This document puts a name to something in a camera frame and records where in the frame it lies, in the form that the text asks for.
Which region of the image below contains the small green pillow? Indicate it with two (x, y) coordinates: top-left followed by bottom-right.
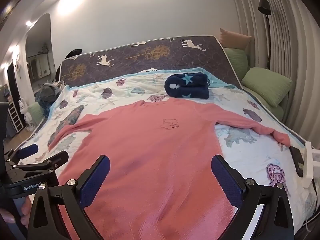
(224, 47), (249, 80)

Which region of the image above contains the pink sweater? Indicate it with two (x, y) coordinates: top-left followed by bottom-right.
(47, 97), (291, 240)

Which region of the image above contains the black phone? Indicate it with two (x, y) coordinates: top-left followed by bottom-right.
(289, 146), (304, 177)

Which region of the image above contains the white stand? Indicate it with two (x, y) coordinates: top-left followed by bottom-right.
(301, 142), (320, 188)

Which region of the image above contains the white sea-print quilt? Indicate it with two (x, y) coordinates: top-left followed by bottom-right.
(12, 67), (318, 240)

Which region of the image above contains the navy star-print fleece blanket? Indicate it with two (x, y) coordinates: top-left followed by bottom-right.
(164, 72), (211, 100)

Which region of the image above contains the large green pillow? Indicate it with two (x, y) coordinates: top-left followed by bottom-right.
(241, 67), (293, 107)

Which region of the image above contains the purple deer-print mattress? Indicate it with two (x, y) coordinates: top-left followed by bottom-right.
(60, 35), (310, 145)

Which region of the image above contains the peach pillow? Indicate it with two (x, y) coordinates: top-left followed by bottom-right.
(219, 28), (252, 50)

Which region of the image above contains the beige pleated curtain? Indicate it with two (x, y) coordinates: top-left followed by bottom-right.
(230, 0), (320, 150)

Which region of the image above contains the person's left hand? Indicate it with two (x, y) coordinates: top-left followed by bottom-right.
(0, 196), (32, 230)

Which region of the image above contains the green seat cushion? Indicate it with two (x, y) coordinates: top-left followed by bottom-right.
(246, 87), (285, 122)

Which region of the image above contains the white ladder shelf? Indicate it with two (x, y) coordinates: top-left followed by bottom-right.
(7, 100), (24, 132)

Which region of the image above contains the light green cushion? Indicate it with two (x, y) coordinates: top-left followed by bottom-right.
(27, 104), (45, 128)

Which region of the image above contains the pile of clothes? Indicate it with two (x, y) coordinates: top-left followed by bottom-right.
(35, 80), (68, 117)

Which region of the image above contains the black floor lamp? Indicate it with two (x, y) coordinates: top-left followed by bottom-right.
(258, 0), (273, 70)

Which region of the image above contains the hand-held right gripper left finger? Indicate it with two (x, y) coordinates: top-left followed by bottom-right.
(26, 155), (111, 240)

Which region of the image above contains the white rabbit figure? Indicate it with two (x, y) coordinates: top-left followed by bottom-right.
(18, 99), (34, 130)

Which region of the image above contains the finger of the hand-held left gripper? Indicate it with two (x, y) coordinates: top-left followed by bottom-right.
(12, 151), (69, 173)
(5, 144), (39, 166)

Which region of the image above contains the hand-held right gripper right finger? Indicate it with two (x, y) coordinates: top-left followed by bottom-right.
(211, 155), (295, 240)

